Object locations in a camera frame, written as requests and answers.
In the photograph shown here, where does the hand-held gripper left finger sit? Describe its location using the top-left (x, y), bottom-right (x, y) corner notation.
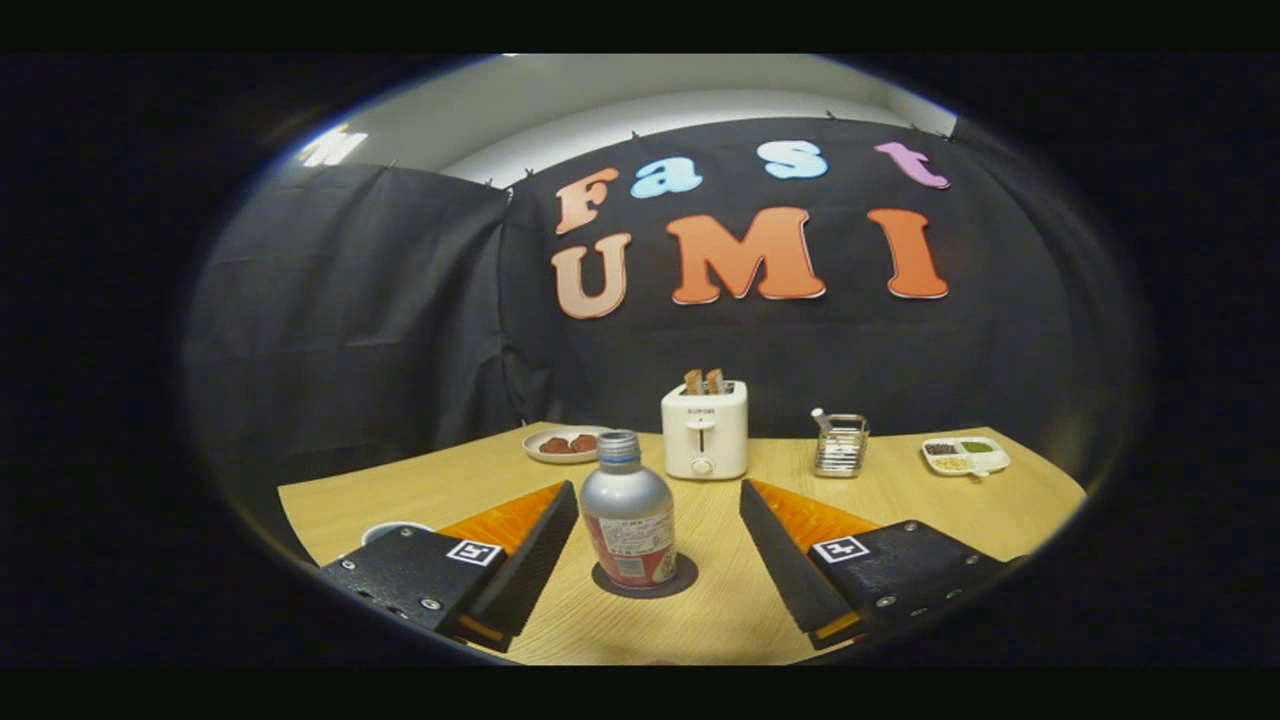
top-left (318, 480), bottom-right (581, 654)

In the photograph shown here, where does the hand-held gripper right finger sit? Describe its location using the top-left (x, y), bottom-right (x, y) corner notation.
top-left (738, 478), bottom-right (1009, 651)

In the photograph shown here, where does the dark brown round coaster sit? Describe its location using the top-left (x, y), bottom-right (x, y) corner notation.
top-left (591, 552), bottom-right (700, 600)

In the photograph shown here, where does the silver juice bottle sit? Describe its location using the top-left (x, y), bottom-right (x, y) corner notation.
top-left (579, 430), bottom-right (678, 590)

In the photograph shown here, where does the white cup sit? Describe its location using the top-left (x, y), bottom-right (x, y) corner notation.
top-left (360, 520), bottom-right (437, 547)

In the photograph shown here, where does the white round plate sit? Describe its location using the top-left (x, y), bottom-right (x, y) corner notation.
top-left (521, 425), bottom-right (613, 465)

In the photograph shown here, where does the wooden table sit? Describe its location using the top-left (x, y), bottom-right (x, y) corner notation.
top-left (277, 422), bottom-right (1088, 666)

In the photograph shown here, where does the white toaster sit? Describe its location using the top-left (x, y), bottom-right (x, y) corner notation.
top-left (660, 380), bottom-right (750, 482)

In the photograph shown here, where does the white divided dish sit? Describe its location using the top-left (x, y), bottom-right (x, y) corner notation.
top-left (920, 436), bottom-right (1012, 478)

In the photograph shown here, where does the black backdrop cloth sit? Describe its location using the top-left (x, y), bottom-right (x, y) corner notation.
top-left (185, 115), bottom-right (1141, 521)

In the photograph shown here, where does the ceiling light panel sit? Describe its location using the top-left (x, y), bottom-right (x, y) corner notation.
top-left (300, 128), bottom-right (369, 168)

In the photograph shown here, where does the metal wire basket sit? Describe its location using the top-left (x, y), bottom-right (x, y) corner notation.
top-left (812, 413), bottom-right (871, 479)

